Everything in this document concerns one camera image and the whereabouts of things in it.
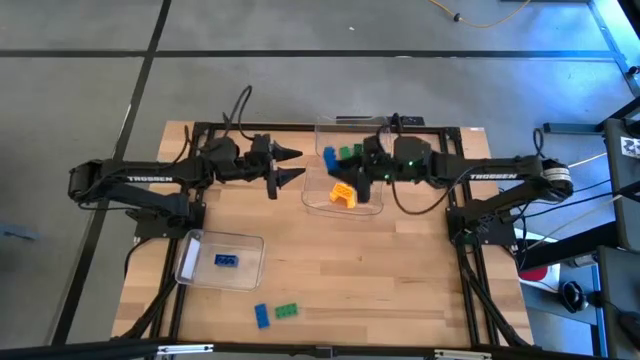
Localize yellow extension cable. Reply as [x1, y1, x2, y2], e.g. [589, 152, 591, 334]
[428, 0, 532, 30]

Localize black desk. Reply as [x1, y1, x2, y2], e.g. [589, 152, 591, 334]
[602, 97, 640, 251]
[596, 244, 640, 360]

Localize black camera rail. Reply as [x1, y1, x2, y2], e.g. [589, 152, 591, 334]
[0, 338, 640, 360]

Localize red round object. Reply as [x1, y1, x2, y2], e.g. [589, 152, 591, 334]
[518, 266, 549, 283]

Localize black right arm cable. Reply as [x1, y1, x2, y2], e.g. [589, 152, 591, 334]
[391, 167, 469, 217]

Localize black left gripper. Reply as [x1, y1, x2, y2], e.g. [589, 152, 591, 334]
[242, 133, 306, 201]

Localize black headphones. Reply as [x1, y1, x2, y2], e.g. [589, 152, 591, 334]
[559, 279, 591, 314]

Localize white cable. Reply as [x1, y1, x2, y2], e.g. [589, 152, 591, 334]
[527, 195, 622, 250]
[568, 152, 610, 169]

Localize black aluminium table frame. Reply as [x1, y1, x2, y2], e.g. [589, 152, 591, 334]
[112, 112, 534, 351]

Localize clear plastic bin white label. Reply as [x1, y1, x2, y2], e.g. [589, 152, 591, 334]
[173, 227, 266, 293]

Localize black desk foot bar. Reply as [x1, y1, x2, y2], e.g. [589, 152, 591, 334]
[542, 121, 609, 135]

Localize black desk leg beam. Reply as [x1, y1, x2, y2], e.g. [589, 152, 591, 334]
[514, 219, 619, 271]

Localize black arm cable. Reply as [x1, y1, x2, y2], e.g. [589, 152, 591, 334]
[222, 84, 255, 142]
[391, 167, 469, 217]

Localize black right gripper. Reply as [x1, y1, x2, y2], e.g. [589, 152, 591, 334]
[327, 134, 399, 204]

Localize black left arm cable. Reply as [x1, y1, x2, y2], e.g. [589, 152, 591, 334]
[222, 84, 255, 142]

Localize silver rail bracket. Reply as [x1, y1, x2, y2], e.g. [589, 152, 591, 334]
[156, 343, 215, 356]
[433, 348, 494, 360]

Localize black white marker tag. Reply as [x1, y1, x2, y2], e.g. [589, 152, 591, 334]
[619, 135, 640, 160]

